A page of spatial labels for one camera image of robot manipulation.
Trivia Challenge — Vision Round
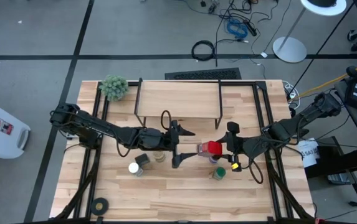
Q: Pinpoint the oregano jar green lid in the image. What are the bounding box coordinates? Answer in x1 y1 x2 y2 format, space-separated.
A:
211 166 227 181

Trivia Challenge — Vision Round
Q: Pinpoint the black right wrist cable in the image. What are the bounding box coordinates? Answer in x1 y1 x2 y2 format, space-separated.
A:
248 157 264 185

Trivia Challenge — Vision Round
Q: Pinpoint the black floor vent grate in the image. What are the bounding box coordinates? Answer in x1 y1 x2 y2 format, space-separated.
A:
164 67 243 81

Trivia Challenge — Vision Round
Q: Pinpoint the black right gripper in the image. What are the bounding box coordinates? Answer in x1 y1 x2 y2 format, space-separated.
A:
217 121 269 171

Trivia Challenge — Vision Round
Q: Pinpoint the wooden shelf black metal frame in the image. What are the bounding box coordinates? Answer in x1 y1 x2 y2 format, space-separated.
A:
133 77 224 130

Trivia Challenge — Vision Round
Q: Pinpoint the coiled black cable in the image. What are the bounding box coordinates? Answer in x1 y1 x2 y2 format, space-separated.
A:
191 39 216 62

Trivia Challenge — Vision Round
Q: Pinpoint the black tape roll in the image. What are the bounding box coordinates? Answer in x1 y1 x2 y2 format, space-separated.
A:
90 197 110 216

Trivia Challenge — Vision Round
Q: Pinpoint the black square spice tin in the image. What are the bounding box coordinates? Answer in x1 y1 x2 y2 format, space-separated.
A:
134 152 151 170

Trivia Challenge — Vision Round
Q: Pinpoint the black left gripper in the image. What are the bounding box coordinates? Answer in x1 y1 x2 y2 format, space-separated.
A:
139 120 199 169

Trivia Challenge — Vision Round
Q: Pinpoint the small green potted plant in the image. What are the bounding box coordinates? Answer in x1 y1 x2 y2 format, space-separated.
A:
98 74 129 102

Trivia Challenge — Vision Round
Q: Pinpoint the smoked paprika tin red lid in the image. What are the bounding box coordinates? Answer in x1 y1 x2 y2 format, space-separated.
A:
196 140 224 157

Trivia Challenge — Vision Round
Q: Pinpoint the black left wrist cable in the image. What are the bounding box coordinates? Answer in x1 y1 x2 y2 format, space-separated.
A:
160 110 173 131

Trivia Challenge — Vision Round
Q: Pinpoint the yellow cable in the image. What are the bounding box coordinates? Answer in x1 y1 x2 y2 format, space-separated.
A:
298 58 357 99

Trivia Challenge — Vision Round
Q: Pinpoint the black power strip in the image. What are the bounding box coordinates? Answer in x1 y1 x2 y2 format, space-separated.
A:
243 19 258 37

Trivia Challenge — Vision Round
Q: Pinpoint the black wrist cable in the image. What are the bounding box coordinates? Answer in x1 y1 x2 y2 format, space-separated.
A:
248 157 264 185
160 110 173 131

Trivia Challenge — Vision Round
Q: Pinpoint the white paper label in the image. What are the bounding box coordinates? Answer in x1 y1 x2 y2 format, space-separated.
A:
297 138 321 169

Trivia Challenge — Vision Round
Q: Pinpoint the black metal table frame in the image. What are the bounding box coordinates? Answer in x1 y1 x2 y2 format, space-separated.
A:
52 79 315 224

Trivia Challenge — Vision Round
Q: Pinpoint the blue cable bundle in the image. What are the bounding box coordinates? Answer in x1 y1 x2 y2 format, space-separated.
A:
226 17 249 40

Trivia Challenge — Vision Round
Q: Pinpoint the white plug cable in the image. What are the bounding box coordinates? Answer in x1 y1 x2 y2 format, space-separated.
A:
282 80 300 102

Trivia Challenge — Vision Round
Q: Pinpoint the bagel seasoning jar white lid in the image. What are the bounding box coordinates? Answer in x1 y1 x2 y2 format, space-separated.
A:
128 162 144 177

